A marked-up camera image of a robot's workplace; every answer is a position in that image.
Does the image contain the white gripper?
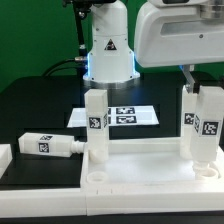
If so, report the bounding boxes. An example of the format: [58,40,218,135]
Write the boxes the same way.
[134,0,224,94]

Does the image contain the white desk top tray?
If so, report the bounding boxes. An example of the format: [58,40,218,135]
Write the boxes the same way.
[80,137,224,187]

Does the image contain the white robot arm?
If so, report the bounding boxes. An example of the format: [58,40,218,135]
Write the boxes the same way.
[83,0,224,92]

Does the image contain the white marker sheet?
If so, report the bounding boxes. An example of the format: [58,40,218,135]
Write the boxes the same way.
[67,106,159,128]

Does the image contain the white left fence block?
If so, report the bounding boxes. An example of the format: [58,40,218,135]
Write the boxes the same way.
[0,144,12,178]

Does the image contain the black cables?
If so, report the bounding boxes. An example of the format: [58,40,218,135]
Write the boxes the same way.
[41,57,88,78]

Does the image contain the white front fence rail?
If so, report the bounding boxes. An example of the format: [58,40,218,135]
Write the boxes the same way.
[0,183,224,218]

